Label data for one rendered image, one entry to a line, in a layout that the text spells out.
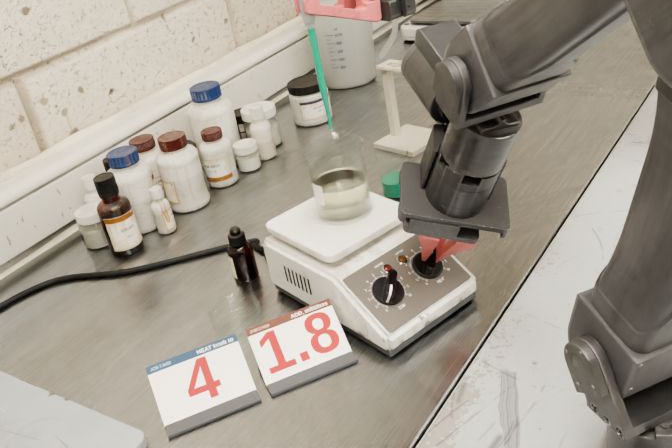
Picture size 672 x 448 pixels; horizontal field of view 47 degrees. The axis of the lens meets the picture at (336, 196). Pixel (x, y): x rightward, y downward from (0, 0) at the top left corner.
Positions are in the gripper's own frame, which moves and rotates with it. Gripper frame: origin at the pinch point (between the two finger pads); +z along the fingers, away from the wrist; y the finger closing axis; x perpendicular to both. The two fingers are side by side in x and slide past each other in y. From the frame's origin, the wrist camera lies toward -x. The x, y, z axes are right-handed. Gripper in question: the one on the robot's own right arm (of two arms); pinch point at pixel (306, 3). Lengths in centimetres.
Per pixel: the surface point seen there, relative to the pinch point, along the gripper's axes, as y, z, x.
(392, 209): 3.7, -3.4, 23.0
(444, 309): 13.2, -0.4, 30.1
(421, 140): -19.9, -29.6, 30.8
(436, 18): -55, -69, 27
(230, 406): 6.6, 21.5, 31.4
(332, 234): 2.3, 3.9, 23.0
